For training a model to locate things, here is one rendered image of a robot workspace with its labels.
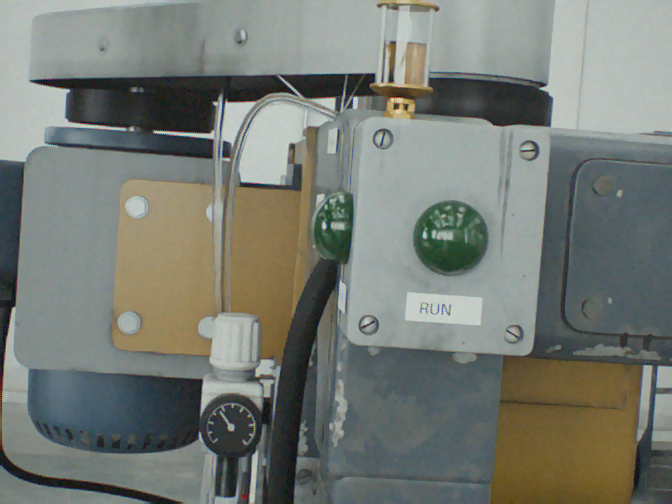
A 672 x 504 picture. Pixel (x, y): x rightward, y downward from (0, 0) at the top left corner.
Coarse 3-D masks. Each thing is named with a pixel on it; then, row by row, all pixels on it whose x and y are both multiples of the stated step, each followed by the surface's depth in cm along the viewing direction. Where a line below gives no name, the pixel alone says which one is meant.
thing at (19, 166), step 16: (0, 160) 91; (0, 176) 91; (16, 176) 92; (0, 192) 91; (16, 192) 92; (0, 208) 91; (16, 208) 92; (0, 224) 91; (16, 224) 92; (0, 240) 91; (16, 240) 92; (0, 256) 91; (16, 256) 92; (0, 272) 92; (16, 272) 92; (0, 288) 96; (16, 288) 96; (0, 304) 96
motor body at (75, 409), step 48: (48, 144) 99; (96, 144) 94; (144, 144) 94; (192, 144) 96; (48, 384) 96; (96, 384) 95; (144, 384) 95; (192, 384) 98; (48, 432) 97; (96, 432) 95; (144, 432) 96; (192, 432) 99
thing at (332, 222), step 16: (336, 192) 51; (320, 208) 50; (336, 208) 50; (352, 208) 50; (320, 224) 50; (336, 224) 50; (352, 224) 50; (320, 240) 50; (336, 240) 50; (336, 256) 50
